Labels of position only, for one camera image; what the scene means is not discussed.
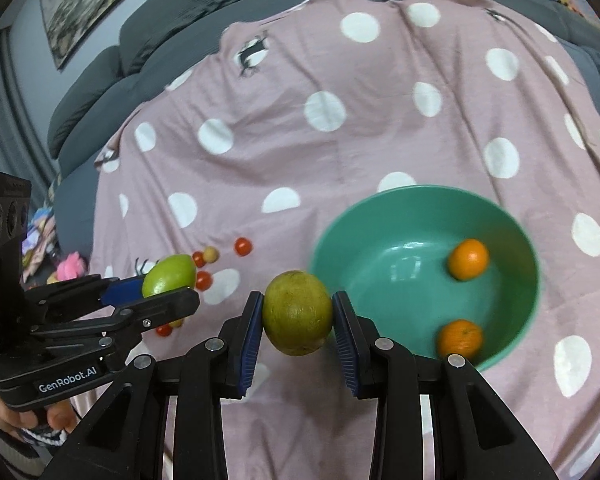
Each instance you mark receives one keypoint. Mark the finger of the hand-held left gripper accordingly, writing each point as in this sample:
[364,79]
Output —
[165,307]
[122,291]

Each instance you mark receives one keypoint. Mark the grey sofa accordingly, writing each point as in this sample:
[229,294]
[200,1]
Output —
[155,35]

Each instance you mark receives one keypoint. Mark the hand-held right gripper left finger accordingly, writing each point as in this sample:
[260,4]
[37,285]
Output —
[250,345]

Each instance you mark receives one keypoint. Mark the grey curtain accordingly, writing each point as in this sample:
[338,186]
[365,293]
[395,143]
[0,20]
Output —
[10,125]

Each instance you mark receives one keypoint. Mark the person's left forearm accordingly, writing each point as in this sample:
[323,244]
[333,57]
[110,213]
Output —
[5,460]

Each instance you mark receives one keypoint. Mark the large framed wall picture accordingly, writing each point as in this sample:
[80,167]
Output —
[80,10]

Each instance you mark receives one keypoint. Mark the orange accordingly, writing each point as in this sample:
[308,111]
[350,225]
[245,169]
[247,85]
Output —
[460,339]
[468,259]

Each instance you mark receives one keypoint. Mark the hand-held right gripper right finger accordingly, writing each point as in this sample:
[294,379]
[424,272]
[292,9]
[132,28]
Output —
[345,347]

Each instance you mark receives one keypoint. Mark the small yellowish round fruit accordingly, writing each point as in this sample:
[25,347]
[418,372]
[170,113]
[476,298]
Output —
[177,323]
[211,254]

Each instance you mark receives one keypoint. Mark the green bowl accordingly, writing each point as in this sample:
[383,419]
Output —
[380,260]

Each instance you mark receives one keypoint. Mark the colourful printed cloth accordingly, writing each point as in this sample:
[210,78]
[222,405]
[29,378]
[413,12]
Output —
[40,245]

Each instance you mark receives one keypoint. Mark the red cherry tomato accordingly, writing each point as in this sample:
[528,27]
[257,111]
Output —
[204,280]
[164,330]
[243,246]
[199,259]

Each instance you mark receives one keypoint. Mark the person's left hand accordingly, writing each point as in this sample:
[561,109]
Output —
[60,417]

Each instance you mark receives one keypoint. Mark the small green fruit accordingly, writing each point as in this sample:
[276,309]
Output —
[172,270]

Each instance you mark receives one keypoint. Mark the pink plush toy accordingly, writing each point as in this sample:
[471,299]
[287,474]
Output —
[70,266]

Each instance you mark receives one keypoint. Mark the large green-brown round fruit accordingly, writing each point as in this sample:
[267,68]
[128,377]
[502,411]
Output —
[297,312]

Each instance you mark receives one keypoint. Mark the pink polka dot blanket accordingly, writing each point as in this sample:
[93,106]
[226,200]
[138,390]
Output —
[330,160]

